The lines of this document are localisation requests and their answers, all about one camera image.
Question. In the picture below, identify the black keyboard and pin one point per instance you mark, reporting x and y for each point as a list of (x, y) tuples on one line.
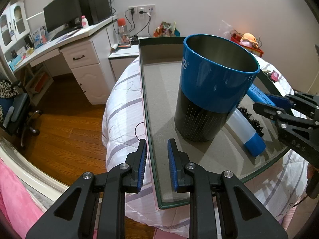
[(62, 32)]

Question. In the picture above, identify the black office chair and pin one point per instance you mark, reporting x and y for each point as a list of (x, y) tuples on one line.
[(17, 114)]

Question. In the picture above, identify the white bed frame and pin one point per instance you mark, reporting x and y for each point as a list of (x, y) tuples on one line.
[(32, 171)]

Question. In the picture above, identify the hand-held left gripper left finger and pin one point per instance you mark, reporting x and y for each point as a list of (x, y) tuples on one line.
[(141, 165)]

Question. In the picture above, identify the leopard print cloth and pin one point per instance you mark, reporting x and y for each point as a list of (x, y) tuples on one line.
[(6, 89)]

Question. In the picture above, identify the pink fleece blanket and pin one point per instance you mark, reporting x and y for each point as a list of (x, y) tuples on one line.
[(15, 204)]

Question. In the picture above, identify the orange plush toy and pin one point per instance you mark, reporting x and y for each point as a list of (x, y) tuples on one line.
[(249, 39)]

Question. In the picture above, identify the blue and black tin cup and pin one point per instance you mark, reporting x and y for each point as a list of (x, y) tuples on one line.
[(211, 84)]

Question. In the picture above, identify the water bottle with red cap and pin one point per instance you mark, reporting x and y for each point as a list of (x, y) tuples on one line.
[(123, 32)]

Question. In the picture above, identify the black studded hair clip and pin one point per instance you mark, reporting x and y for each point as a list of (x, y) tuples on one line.
[(245, 112)]

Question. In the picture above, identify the white glass-door cabinet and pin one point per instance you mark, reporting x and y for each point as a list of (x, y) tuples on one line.
[(12, 25)]

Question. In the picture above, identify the black gadget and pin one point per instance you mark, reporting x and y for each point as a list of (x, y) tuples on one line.
[(134, 38)]

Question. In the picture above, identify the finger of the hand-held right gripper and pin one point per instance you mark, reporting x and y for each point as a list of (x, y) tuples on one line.
[(279, 101), (266, 110)]

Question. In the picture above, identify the white desk with drawers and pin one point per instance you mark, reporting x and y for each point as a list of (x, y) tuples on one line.
[(84, 62)]

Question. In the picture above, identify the blue bag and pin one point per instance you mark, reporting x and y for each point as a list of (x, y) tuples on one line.
[(176, 32)]

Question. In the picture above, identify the pink bottle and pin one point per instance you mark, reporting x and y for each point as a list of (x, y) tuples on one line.
[(85, 22)]

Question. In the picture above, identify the white tube with blue cap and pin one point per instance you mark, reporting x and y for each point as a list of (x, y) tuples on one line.
[(254, 144)]

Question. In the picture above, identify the black computer tower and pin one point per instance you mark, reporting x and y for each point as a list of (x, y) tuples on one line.
[(96, 2)]

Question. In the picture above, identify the white wall socket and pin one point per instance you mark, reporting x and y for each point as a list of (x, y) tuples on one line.
[(142, 9)]

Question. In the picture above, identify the white side table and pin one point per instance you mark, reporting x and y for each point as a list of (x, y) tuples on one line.
[(124, 59)]

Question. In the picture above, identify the white lint roller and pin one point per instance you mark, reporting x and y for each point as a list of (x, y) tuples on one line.
[(114, 48)]

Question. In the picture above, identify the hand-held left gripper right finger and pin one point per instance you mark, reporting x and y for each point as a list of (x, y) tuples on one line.
[(173, 165)]

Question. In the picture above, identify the red basket with plush toy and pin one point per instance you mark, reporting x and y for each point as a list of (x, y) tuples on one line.
[(256, 51)]

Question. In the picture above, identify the white rod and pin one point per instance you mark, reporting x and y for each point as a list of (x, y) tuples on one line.
[(35, 15)]

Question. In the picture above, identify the blue and white box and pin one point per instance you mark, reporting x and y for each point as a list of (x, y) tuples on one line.
[(38, 37)]

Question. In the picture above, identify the colourful snack bag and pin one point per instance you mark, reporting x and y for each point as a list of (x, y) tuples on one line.
[(163, 29)]

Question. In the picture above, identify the black computer monitor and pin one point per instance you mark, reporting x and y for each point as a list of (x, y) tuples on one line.
[(62, 10)]

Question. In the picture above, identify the dark shallow tray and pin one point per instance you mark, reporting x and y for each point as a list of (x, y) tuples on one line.
[(162, 104)]

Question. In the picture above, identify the blue highlighter pen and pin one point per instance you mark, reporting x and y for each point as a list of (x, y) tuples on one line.
[(256, 93)]

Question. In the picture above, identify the plastic bag of oranges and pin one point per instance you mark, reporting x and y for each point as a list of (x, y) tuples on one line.
[(228, 28)]

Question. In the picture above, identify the red flat case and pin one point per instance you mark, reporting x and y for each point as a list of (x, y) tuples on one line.
[(124, 46)]

